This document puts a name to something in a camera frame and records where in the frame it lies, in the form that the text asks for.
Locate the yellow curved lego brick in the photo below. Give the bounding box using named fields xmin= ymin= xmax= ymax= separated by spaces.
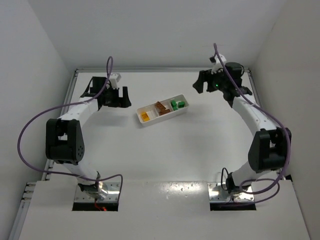
xmin=140 ymin=112 xmax=150 ymax=122

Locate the brown lego plate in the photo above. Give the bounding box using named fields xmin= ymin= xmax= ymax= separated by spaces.
xmin=154 ymin=101 xmax=166 ymax=112
xmin=158 ymin=108 xmax=171 ymax=116

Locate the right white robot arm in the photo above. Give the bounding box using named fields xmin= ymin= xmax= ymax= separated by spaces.
xmin=192 ymin=62 xmax=292 ymax=193

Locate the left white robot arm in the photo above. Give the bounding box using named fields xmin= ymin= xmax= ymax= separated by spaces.
xmin=45 ymin=73 xmax=132 ymax=199

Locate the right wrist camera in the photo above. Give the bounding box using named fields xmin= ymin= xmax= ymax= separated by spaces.
xmin=209 ymin=53 xmax=227 ymax=74

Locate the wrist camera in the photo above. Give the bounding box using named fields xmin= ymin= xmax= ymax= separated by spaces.
xmin=209 ymin=53 xmax=227 ymax=74
xmin=108 ymin=73 xmax=121 ymax=89

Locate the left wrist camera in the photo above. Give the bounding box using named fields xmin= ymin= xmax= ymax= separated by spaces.
xmin=108 ymin=73 xmax=121 ymax=89

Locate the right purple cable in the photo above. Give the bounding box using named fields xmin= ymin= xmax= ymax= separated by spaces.
xmin=212 ymin=43 xmax=292 ymax=206

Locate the purple cable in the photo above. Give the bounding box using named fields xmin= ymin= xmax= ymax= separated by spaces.
xmin=16 ymin=55 xmax=124 ymax=200
xmin=212 ymin=43 xmax=292 ymax=206

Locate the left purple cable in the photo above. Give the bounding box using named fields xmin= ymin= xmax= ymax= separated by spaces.
xmin=16 ymin=55 xmax=124 ymax=200

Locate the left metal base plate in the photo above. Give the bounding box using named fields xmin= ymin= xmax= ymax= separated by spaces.
xmin=74 ymin=182 xmax=120 ymax=204

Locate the metal base plate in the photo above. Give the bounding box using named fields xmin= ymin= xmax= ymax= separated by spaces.
xmin=74 ymin=182 xmax=120 ymax=204
xmin=207 ymin=182 xmax=255 ymax=204

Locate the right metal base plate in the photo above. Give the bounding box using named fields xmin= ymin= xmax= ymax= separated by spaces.
xmin=207 ymin=182 xmax=255 ymax=204

